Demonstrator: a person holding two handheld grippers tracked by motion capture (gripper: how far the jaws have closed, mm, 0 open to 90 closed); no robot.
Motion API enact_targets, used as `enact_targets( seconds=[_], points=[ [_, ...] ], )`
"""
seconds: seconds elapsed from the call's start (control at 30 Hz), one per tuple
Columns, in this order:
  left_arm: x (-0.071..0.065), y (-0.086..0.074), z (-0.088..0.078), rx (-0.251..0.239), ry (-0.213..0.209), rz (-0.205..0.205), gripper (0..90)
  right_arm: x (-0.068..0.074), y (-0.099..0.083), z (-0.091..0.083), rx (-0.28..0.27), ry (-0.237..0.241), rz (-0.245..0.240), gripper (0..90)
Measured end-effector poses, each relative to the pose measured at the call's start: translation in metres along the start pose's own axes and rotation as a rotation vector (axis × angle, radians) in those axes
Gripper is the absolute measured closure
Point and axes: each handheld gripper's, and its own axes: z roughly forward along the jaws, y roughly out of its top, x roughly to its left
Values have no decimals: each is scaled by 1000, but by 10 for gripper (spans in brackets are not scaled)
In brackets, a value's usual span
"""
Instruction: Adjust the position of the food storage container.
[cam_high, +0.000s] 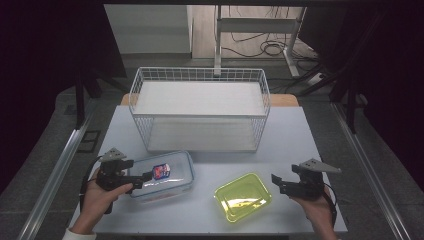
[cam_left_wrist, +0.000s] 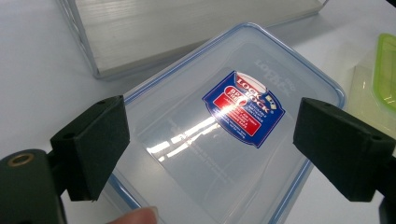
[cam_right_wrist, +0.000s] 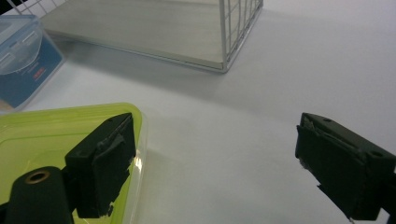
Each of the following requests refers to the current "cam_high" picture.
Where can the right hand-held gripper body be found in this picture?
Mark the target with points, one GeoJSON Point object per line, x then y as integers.
{"type": "Point", "coordinates": [310, 186]}

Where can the white panel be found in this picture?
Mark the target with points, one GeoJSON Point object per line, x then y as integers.
{"type": "Point", "coordinates": [148, 28]}

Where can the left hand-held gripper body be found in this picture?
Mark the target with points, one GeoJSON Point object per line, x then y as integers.
{"type": "Point", "coordinates": [111, 176]}

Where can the wooden table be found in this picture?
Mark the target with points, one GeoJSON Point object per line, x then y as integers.
{"type": "Point", "coordinates": [283, 100]}

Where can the aluminium rail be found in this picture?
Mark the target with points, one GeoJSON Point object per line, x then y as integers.
{"type": "Point", "coordinates": [366, 173]}
{"type": "Point", "coordinates": [53, 180]}

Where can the white desk frame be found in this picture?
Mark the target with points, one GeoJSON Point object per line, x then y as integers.
{"type": "Point", "coordinates": [256, 25]}

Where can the black metal stand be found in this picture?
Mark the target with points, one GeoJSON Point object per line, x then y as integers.
{"type": "Point", "coordinates": [350, 100]}
{"type": "Point", "coordinates": [80, 100]}

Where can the clear lidded food container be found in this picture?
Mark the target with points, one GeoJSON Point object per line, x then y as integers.
{"type": "Point", "coordinates": [173, 166]}

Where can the yellow-green plastic container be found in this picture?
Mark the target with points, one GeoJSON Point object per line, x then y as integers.
{"type": "Point", "coordinates": [241, 196]}

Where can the person's left hand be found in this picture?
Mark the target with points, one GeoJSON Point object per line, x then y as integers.
{"type": "Point", "coordinates": [96, 203]}

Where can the person's right hand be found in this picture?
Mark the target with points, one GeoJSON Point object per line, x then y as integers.
{"type": "Point", "coordinates": [320, 213]}

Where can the white power strip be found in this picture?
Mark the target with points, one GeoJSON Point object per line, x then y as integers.
{"type": "Point", "coordinates": [316, 79]}

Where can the black floor plate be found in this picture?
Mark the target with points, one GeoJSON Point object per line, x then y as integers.
{"type": "Point", "coordinates": [89, 141]}

